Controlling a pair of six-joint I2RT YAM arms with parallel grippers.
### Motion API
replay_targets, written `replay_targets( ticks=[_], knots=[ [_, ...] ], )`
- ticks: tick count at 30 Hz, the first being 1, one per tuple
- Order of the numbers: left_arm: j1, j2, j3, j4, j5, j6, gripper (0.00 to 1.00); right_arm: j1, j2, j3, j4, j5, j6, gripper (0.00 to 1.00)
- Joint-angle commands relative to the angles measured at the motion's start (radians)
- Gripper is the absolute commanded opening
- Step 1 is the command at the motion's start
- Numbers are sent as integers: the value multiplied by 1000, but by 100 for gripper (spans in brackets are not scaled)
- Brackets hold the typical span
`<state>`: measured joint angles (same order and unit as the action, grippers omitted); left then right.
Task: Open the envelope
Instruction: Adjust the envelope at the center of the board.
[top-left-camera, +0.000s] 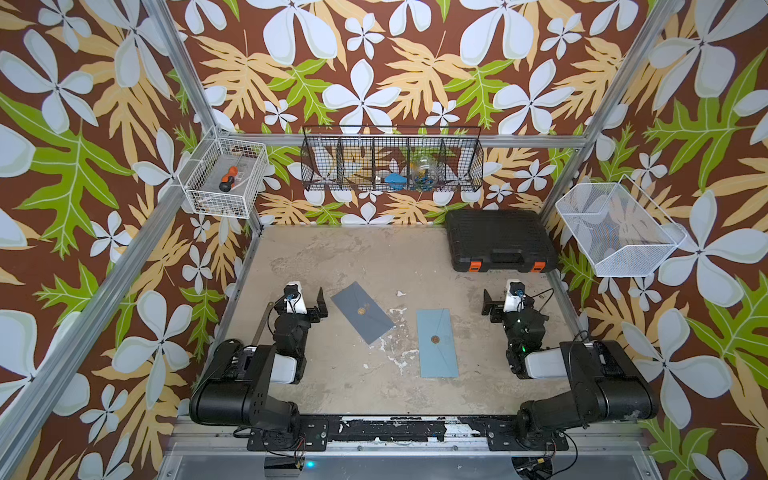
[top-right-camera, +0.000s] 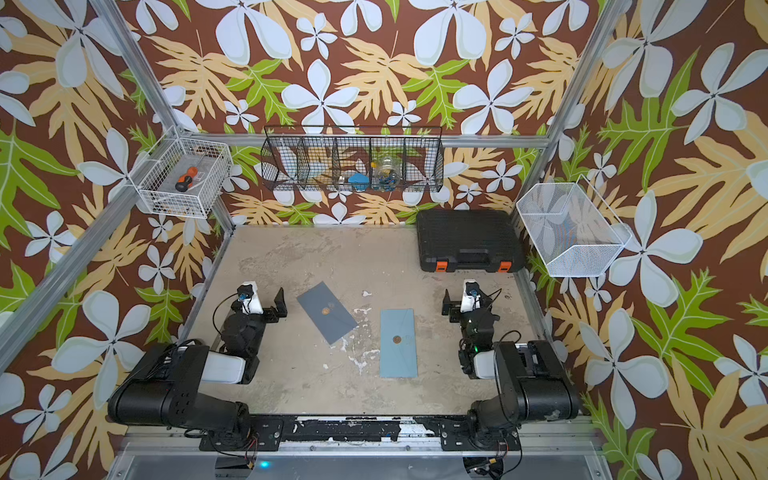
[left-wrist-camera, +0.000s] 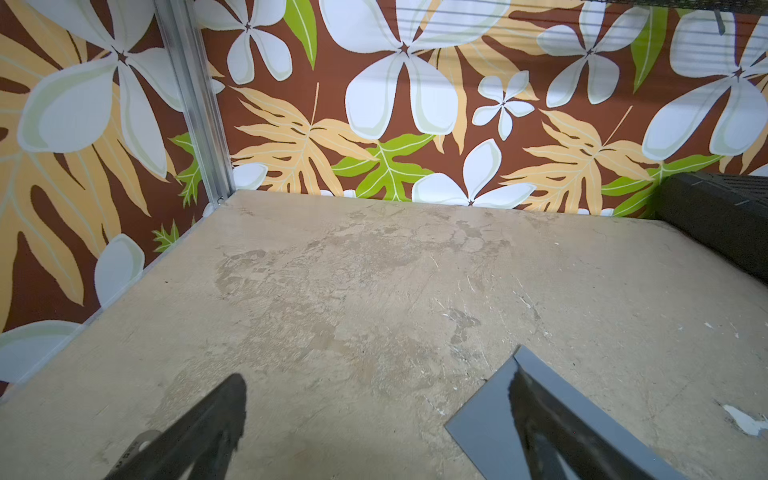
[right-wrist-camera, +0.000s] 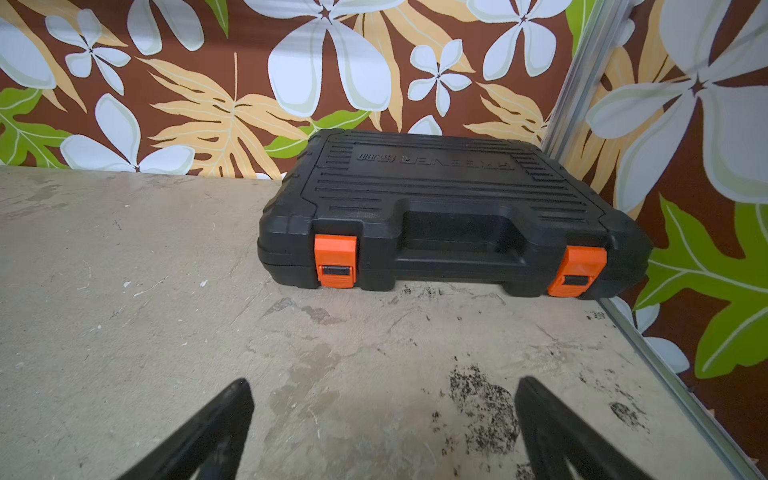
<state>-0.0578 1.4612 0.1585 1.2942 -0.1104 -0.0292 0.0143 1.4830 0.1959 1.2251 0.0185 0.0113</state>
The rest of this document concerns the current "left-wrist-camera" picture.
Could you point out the black plastic tool case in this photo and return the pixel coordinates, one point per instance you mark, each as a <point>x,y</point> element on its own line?
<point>727,213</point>

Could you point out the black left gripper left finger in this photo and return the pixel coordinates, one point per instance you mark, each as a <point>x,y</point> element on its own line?
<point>199,445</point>

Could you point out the aluminium frame post left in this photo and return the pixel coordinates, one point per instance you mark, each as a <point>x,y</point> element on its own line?
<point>184,42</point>

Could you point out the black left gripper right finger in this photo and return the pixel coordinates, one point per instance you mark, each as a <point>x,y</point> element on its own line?
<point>553,437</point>

